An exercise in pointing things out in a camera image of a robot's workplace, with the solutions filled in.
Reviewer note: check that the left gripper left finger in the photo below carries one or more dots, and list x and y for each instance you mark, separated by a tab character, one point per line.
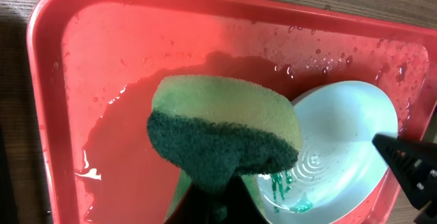
240	203

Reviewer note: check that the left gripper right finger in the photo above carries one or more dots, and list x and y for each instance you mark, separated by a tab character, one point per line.
414	166

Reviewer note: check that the white plate front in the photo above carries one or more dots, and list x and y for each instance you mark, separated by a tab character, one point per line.
339	169

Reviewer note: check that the green yellow sponge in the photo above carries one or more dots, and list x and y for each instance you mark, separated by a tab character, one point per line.
216	128

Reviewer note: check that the red plastic tray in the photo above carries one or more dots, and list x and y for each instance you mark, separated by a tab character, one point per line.
95	65

